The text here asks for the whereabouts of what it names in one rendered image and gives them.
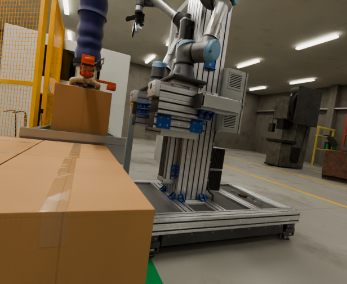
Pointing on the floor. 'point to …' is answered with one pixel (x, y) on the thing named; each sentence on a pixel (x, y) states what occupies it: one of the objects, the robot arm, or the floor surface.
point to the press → (293, 127)
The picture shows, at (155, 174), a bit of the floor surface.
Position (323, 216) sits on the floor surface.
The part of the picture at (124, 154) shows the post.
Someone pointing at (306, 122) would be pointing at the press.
